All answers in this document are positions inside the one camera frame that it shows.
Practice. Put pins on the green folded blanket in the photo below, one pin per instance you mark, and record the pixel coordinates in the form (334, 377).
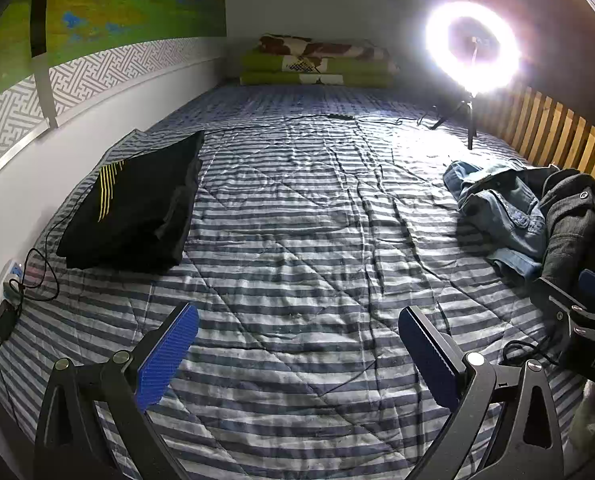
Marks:
(337, 72)

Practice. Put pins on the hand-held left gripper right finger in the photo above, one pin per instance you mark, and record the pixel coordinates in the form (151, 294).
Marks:
(427, 360)

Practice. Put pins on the black folded garment yellow stripes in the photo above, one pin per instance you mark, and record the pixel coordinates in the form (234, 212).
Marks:
(132, 210)

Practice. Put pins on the brown white patterned blanket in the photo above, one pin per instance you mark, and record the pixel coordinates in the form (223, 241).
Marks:
(322, 49)

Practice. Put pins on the blue white striped blanket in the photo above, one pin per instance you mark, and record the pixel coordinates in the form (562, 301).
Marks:
(297, 260)

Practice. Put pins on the white power strip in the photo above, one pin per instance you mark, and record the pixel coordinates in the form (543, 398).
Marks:
(12, 275)

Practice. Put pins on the green wall poster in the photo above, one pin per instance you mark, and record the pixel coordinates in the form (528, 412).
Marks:
(137, 0)

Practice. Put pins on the black power adapter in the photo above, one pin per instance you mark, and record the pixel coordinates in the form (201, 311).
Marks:
(6, 320)

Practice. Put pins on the grey checked jacket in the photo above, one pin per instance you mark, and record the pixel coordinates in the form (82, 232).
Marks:
(572, 220)

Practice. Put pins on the wooden slat bed rail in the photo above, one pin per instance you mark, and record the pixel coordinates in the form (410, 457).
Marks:
(557, 125)

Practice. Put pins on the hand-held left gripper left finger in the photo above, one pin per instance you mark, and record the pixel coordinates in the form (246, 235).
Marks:
(170, 355)

